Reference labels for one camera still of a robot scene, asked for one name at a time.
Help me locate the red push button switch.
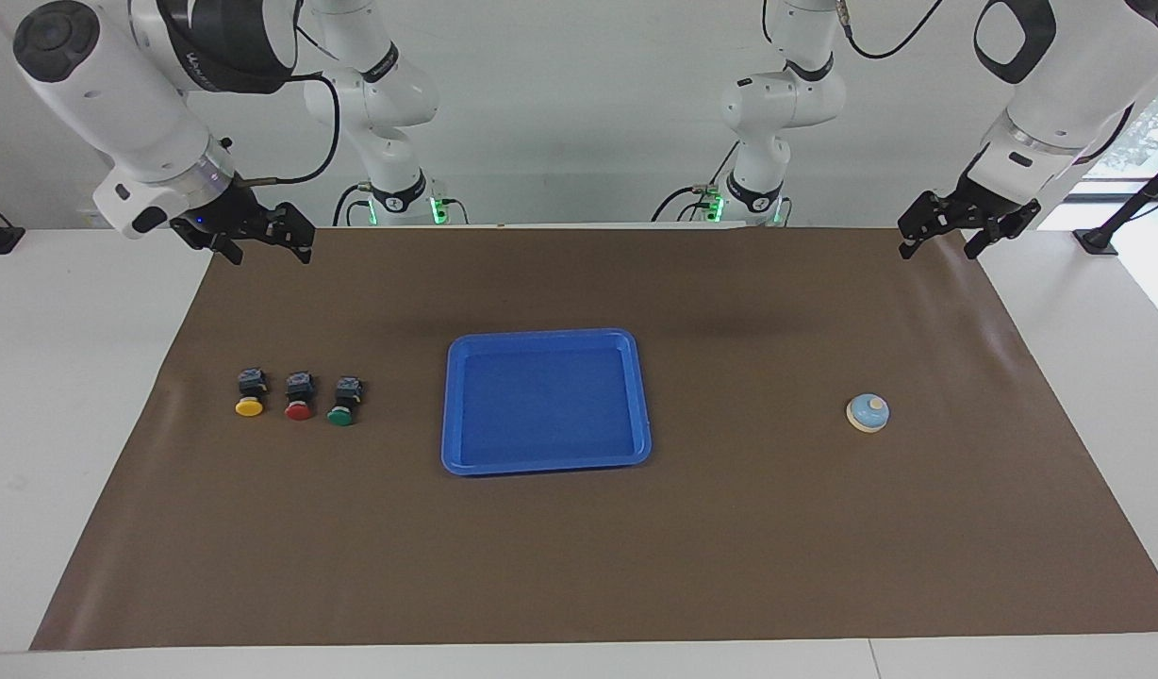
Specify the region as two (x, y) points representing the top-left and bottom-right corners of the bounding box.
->
(284, 372), (316, 422)

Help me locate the brown table mat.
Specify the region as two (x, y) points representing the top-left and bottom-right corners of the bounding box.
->
(29, 224), (1158, 652)

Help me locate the black left base cable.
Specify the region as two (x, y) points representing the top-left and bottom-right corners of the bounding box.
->
(650, 141), (740, 224)

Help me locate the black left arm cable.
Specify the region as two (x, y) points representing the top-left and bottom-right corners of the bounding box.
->
(835, 0), (1138, 169)

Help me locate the blue plastic tray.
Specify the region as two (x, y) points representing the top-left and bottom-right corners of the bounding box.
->
(440, 327), (653, 477)

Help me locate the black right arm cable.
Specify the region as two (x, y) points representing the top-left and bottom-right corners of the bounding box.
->
(228, 19), (342, 186)

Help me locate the black right base cable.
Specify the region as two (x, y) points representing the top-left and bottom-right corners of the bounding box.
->
(331, 182), (373, 227)

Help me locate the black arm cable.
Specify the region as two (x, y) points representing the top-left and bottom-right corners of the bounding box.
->
(835, 0), (1138, 169)
(228, 19), (342, 186)

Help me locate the light blue desk bell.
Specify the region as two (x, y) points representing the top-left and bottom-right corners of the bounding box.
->
(845, 392), (891, 434)

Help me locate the black base cable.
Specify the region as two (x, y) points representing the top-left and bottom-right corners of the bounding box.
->
(331, 182), (373, 227)
(650, 141), (740, 224)

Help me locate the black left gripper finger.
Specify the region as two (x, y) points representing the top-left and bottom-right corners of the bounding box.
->
(897, 190), (941, 260)
(963, 218), (1015, 260)

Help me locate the green push button switch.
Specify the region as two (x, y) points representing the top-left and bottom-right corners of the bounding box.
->
(326, 376), (365, 427)

